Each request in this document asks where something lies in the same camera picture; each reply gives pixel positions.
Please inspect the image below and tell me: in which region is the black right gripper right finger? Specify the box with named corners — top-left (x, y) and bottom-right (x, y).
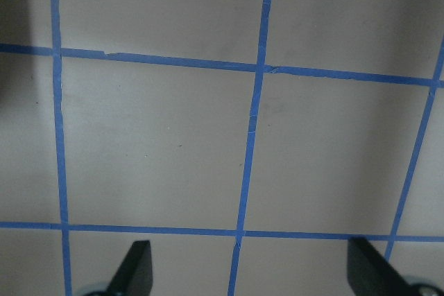
top-left (347, 237), bottom-right (420, 296)

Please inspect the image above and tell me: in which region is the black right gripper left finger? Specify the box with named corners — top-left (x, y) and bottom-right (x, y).
top-left (105, 241), bottom-right (153, 296)

